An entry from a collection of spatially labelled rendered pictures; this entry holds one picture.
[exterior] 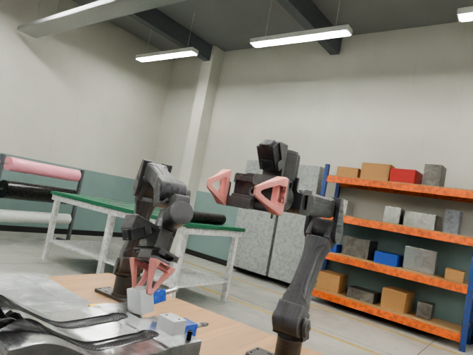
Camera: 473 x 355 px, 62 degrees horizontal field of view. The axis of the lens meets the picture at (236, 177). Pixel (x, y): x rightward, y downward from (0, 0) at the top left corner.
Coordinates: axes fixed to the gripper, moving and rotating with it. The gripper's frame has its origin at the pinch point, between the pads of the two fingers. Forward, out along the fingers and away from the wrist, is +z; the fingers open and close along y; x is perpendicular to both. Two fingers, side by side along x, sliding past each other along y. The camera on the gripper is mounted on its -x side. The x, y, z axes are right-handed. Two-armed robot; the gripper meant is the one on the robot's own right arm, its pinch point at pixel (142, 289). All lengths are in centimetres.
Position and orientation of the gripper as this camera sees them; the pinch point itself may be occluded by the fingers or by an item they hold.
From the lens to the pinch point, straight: 95.7
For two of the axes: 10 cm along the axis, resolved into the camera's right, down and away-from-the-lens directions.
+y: 7.7, -1.0, -6.3
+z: -2.6, 8.6, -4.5
